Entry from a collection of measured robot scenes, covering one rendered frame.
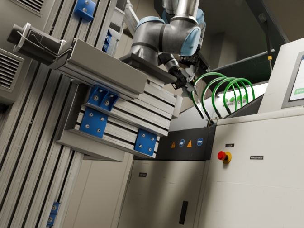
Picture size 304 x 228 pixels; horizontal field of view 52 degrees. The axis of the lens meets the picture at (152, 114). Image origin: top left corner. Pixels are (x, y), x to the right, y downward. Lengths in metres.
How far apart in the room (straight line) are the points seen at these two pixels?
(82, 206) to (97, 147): 2.00
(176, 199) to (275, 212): 0.53
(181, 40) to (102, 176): 2.22
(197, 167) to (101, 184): 1.92
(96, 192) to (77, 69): 2.36
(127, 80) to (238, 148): 0.55
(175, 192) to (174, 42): 0.70
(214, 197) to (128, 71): 0.63
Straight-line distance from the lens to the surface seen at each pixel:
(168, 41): 1.26
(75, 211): 3.16
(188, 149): 1.53
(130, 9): 1.86
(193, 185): 1.44
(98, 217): 3.28
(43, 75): 1.23
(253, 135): 1.27
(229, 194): 1.27
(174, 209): 1.51
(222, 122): 1.41
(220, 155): 1.30
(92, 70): 0.97
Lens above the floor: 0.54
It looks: 16 degrees up
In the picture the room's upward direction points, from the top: 14 degrees clockwise
